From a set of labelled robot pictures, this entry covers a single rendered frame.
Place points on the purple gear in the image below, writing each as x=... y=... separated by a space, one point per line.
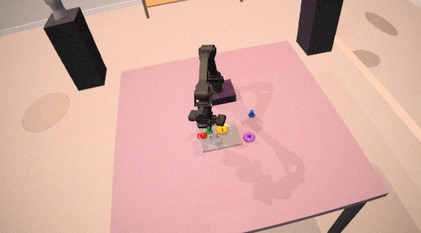
x=249 y=137

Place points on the blue gear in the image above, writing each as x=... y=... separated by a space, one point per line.
x=251 y=113

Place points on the yellow gear with black stripe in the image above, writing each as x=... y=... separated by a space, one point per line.
x=222 y=131

